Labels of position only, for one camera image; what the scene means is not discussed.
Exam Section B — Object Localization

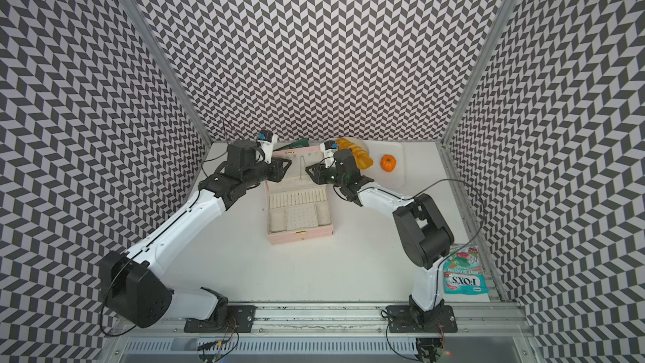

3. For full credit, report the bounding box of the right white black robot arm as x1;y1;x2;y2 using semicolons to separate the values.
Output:
306;150;455;326

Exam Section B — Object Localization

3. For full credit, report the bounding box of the white cutting board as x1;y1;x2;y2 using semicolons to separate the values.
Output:
363;140;406;189

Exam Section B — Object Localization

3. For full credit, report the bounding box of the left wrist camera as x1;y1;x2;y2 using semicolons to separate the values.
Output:
257;129;278;164

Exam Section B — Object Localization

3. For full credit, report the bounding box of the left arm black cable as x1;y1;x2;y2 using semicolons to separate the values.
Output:
97;256;139;338

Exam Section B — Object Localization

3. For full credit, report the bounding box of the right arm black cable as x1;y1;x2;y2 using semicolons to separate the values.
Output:
410;177;487;263

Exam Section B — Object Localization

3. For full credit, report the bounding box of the colourful candy bag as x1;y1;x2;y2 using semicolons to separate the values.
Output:
442;245;489;296

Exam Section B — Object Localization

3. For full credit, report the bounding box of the aluminium front rail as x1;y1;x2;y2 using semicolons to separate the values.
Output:
107;301;535;339

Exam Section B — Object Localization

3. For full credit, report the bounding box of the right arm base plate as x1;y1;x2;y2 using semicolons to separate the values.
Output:
381;304;458;334

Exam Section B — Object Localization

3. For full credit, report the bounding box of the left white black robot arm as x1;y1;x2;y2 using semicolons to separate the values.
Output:
98;130;292;329

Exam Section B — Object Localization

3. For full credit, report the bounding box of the green crisp bag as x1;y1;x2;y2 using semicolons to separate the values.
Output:
274;138;310;151

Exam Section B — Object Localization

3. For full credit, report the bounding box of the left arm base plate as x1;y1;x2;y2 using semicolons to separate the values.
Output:
184;304;257;334

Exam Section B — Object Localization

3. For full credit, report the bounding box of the small orange pumpkin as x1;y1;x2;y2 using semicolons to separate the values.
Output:
380;155;397;172

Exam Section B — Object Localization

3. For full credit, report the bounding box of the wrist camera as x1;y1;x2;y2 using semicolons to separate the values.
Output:
257;129;278;164
320;139;339;168

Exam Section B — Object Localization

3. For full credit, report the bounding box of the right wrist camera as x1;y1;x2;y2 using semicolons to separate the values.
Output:
320;139;339;168

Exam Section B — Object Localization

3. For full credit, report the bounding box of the pink jewelry box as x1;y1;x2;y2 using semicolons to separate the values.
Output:
265;146;334;245

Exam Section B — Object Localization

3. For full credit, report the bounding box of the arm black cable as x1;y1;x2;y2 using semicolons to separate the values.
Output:
410;177;487;263
97;256;139;338

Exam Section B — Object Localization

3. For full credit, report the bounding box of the yellow braided bread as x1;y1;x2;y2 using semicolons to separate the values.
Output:
336;137;374;170

